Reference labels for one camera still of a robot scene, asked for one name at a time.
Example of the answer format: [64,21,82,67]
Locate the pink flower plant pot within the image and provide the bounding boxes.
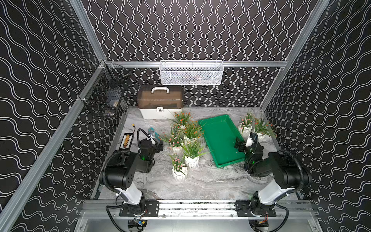
[160,128,183,154]
[169,155,188,182]
[238,112,255,140]

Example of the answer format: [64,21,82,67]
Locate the green plastic tray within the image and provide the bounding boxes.
[198,115,245,168]

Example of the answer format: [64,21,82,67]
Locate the green grass plant white pot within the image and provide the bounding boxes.
[182,140,209,169]

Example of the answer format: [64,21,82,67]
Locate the orange flower plant back pot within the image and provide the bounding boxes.
[170,112,191,130]

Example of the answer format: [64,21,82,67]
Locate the orange flower plant pot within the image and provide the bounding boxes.
[170,112,191,130]
[181,122,204,143]

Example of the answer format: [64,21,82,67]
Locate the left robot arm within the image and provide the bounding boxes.
[100,128,164,206]

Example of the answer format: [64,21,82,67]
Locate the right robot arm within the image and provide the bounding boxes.
[234,132,312,207]

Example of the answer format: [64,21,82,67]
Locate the brown lidded storage case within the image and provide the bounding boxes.
[137,85,184,119]

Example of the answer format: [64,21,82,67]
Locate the black tray with brown items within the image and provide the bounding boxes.
[119,133,134,150]

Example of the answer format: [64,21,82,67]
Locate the grass plant far right pot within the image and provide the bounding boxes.
[254,118,276,142]

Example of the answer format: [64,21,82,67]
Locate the pink flower plant front pot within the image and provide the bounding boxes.
[169,155,188,182]

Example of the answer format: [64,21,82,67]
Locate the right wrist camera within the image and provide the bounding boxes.
[245,132,254,147]

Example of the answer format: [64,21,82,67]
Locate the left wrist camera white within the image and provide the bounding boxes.
[148,130,156,144]

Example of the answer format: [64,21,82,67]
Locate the teal handled tool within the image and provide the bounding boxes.
[148,127,161,141]

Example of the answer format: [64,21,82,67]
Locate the black wire wall basket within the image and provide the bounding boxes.
[79,60,132,118]

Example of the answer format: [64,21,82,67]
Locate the white wire mesh basket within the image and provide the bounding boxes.
[159,60,224,86]

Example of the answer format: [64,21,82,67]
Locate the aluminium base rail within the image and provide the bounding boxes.
[75,200,322,232]

